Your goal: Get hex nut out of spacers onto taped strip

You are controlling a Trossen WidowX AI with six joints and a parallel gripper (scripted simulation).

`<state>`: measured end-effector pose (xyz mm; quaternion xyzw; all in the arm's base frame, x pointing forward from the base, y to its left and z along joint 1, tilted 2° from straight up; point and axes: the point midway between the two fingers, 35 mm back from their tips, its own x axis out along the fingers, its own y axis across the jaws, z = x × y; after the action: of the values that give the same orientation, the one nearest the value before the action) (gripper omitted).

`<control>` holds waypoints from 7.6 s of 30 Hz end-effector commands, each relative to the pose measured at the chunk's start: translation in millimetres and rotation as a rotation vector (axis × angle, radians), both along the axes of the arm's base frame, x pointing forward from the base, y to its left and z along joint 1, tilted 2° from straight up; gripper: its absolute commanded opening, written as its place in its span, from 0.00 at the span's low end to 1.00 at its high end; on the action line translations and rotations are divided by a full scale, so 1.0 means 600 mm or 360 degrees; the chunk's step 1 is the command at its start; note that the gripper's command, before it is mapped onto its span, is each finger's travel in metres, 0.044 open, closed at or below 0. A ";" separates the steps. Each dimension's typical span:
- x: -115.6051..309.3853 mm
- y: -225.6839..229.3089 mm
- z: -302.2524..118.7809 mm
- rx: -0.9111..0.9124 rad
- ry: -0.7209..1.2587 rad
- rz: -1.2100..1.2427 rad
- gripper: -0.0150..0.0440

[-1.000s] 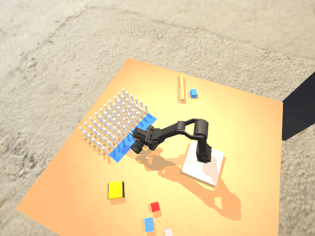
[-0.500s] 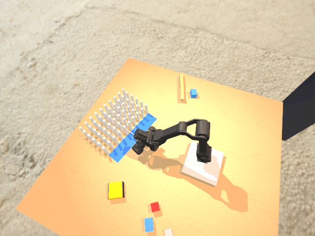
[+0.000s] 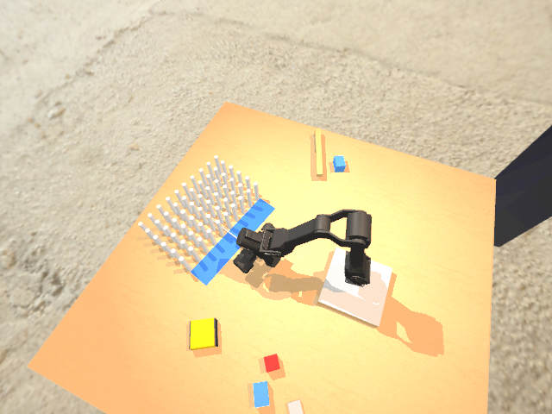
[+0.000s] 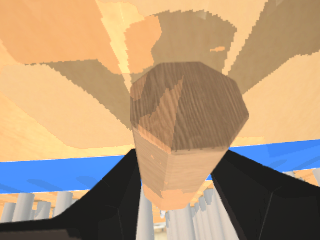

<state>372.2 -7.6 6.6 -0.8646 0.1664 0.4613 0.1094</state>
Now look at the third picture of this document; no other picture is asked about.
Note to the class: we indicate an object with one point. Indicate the blue flat strip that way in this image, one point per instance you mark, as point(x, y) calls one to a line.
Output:
point(215, 260)

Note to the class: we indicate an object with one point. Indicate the red square tile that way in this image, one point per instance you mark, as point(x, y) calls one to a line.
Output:
point(271, 362)

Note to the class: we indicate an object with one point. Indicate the blue cube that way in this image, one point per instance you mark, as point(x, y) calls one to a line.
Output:
point(339, 164)
point(261, 397)

